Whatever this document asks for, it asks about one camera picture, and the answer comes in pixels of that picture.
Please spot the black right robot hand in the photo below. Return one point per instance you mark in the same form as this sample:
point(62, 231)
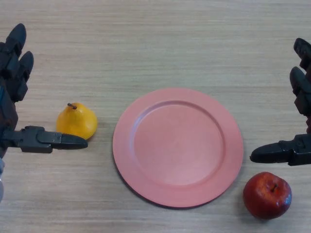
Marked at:
point(301, 150)

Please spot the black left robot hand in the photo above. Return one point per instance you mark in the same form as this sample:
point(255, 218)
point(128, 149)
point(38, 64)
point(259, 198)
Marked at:
point(9, 72)

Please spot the yellow pear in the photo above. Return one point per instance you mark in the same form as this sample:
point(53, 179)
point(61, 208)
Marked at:
point(76, 121)

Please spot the pink round plate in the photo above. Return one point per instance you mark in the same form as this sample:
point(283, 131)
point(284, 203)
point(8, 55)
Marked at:
point(178, 148)

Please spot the red apple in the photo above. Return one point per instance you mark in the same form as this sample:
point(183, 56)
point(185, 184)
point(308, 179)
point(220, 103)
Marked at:
point(264, 196)

